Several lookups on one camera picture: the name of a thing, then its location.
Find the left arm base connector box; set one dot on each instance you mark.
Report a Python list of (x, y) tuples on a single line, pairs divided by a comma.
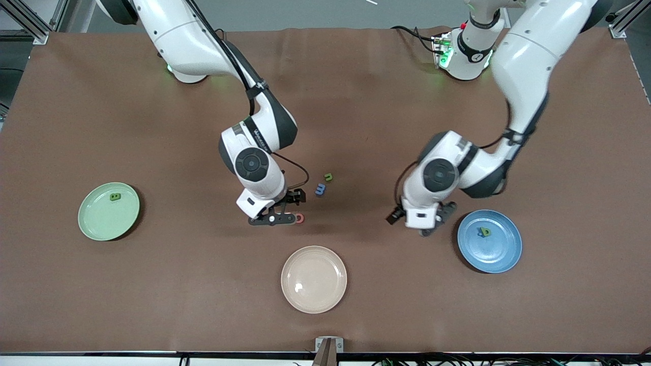
[(441, 51)]

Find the right arm wrist camera bar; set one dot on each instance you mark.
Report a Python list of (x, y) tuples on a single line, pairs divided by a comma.
[(269, 220)]

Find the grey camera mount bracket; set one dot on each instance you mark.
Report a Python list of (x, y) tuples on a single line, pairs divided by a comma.
[(319, 345)]

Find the green plate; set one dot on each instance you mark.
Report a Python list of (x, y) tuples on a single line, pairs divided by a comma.
[(101, 218)]

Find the blue plate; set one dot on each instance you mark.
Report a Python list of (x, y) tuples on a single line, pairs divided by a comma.
[(503, 254)]

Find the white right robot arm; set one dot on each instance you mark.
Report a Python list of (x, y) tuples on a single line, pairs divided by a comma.
[(178, 35)]

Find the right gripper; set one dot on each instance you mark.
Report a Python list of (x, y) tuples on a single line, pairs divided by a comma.
[(293, 197)]

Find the blue small letter m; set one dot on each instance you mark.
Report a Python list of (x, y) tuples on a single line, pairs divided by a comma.
[(320, 189)]

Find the aluminium frame profile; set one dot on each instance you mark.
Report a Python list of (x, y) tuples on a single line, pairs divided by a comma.
[(624, 20), (40, 36)]

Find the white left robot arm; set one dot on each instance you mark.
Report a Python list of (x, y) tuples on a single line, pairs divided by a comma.
[(529, 51)]

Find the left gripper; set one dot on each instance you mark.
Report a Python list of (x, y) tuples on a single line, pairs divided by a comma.
[(447, 209)]

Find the beige plate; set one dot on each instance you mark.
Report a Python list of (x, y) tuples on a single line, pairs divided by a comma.
[(314, 279)]

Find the brown table cover mat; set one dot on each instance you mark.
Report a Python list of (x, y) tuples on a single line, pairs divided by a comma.
[(152, 305)]

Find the left arm wrist camera bar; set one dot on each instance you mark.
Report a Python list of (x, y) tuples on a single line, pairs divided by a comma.
[(447, 211)]

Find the arm wrist camera bar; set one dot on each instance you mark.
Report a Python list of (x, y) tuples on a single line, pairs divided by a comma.
[(447, 211), (269, 220)]

